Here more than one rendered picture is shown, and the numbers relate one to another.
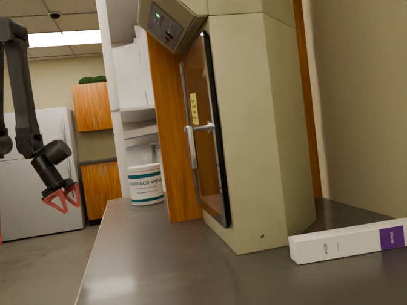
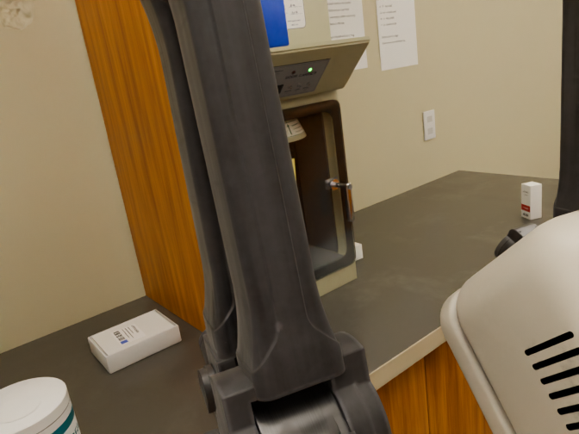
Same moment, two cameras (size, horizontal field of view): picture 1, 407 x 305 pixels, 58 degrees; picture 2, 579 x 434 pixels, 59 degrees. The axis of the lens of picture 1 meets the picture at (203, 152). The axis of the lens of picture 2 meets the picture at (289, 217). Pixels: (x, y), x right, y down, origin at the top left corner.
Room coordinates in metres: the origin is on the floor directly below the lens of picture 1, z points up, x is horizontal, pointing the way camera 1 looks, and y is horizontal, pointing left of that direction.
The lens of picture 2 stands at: (1.35, 0.97, 1.49)
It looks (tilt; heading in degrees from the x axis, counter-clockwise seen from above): 17 degrees down; 245
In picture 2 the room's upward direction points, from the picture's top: 8 degrees counter-clockwise
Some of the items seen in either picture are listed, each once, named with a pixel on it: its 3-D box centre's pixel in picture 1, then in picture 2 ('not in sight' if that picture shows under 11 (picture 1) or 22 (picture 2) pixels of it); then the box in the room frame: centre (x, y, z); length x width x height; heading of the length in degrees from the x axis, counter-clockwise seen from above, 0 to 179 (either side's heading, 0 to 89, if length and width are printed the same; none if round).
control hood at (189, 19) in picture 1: (166, 18); (295, 72); (0.86, 0.05, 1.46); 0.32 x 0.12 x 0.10; 12
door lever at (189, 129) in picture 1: (199, 144); (344, 200); (0.76, 0.01, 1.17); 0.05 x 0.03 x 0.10; 101
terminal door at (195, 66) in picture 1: (201, 132); (297, 201); (0.87, 0.00, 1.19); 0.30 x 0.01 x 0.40; 11
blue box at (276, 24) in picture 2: not in sight; (248, 25); (0.95, 0.07, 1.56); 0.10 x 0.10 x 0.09; 12
